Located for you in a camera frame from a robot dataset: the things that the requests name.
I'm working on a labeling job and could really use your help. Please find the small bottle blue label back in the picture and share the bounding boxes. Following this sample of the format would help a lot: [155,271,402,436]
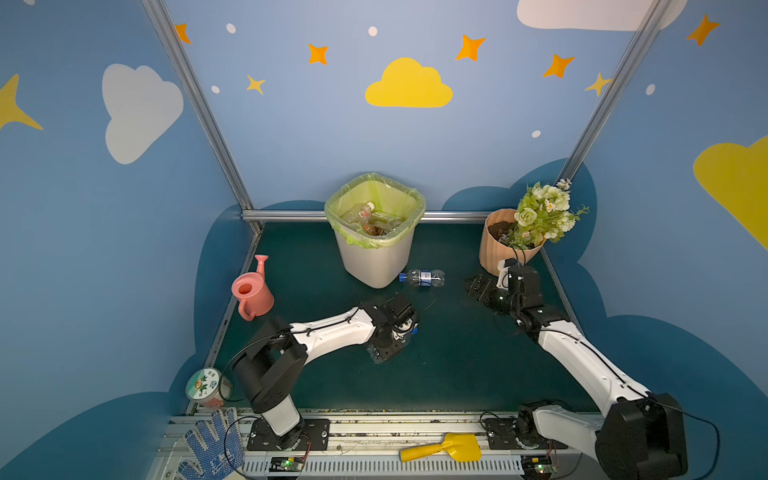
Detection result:
[398,269,445,288]

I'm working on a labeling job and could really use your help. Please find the clear bottle blue label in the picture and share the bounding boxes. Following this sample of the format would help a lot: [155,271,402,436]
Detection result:
[367,342,408,364]

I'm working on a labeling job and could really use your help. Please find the clear bottle green white label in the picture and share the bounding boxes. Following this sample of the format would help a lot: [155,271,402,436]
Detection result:
[368,211,405,235]

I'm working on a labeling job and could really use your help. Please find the clear bottle white cap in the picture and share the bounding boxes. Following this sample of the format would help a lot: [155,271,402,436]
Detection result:
[341,201,375,225]

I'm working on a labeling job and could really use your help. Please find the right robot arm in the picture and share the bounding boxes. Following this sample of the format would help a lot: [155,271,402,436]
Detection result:
[464,260,688,479]

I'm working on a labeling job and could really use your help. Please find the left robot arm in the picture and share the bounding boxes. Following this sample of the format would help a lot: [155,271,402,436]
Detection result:
[226,294,419,450]

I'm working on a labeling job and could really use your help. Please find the white waste bin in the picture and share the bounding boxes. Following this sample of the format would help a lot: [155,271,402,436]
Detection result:
[335,229,415,289]

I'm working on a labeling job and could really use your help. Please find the beige ribbed flower pot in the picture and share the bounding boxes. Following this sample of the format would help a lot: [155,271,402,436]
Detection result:
[479,209,544,276]

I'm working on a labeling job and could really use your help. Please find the white artificial flowers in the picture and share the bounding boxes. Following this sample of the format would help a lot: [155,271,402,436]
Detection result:
[499,179,590,250]

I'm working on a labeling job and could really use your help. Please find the pink watering can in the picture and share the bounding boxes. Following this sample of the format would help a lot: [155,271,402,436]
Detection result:
[231,255,275,321]

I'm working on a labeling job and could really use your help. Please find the yellow plastic shovel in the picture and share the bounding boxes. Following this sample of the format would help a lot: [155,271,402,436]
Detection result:
[399,433,482,462]

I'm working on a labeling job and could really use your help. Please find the green white tape roll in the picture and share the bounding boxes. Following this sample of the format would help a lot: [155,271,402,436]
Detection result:
[185,368,233,409]

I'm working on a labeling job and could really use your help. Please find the blue white work glove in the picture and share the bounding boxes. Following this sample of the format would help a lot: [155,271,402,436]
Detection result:
[178,408,244,480]

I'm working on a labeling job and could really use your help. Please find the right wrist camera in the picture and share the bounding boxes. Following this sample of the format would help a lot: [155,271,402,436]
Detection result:
[496,258,518,290]

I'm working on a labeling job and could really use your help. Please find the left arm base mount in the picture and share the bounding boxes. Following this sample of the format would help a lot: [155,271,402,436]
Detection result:
[246,418,330,451]

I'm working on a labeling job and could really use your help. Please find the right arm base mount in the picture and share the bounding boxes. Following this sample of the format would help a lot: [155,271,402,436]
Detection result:
[480,416,568,452]

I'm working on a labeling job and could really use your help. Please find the white cable duct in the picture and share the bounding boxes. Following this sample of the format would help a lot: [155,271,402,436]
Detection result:
[242,453,524,478]

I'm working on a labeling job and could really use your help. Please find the aluminium frame back rail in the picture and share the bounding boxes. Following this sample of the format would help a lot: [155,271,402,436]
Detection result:
[241,210,490,224]

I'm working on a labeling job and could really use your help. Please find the aluminium frame right post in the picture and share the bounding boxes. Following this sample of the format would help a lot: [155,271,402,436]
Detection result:
[556,0,673,181]

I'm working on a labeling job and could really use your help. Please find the aluminium frame post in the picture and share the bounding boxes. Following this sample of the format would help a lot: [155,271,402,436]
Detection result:
[556,0,673,181]
[141,0,254,214]

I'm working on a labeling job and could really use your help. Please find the aluminium frame left post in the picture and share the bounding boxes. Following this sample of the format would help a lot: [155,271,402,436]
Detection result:
[141,0,254,214]

